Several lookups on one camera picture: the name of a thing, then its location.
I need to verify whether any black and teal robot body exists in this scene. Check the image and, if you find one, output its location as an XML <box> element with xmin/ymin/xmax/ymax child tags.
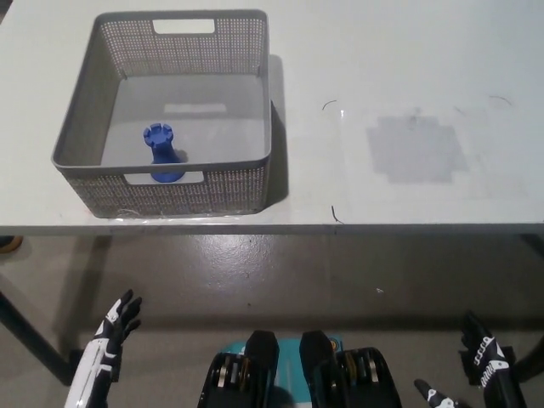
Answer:
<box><xmin>196</xmin><ymin>329</ymin><xmax>404</xmax><ymax>408</ymax></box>

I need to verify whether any black and white right hand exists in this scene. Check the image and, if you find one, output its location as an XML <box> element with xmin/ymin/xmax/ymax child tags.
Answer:
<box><xmin>413</xmin><ymin>310</ymin><xmax>529</xmax><ymax>408</ymax></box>

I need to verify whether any blue rook chess piece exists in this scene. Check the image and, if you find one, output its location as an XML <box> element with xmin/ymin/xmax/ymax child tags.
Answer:
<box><xmin>141</xmin><ymin>122</ymin><xmax>189</xmax><ymax>184</ymax></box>

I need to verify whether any grey perforated plastic basket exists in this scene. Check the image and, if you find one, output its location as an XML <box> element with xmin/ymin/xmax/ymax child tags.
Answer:
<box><xmin>50</xmin><ymin>8</ymin><xmax>273</xmax><ymax>219</ymax></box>

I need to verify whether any white and black left hand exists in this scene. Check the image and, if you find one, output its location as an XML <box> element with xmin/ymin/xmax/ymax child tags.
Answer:
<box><xmin>63</xmin><ymin>289</ymin><xmax>144</xmax><ymax>408</ymax></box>

